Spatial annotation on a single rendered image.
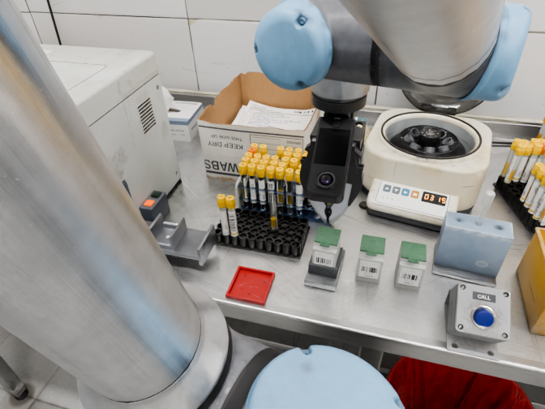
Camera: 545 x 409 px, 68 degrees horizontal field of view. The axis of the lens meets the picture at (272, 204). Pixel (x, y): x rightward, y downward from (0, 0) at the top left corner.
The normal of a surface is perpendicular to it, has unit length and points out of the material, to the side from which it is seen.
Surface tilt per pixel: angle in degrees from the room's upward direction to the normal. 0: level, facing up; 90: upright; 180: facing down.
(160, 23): 90
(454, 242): 90
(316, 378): 8
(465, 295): 30
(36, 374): 0
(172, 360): 90
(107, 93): 89
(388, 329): 0
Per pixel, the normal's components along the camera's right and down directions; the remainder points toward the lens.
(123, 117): 0.96, 0.15
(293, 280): -0.04, -0.78
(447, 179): -0.42, 0.58
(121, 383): 0.20, 0.71
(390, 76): -0.42, 0.84
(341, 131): -0.17, -0.39
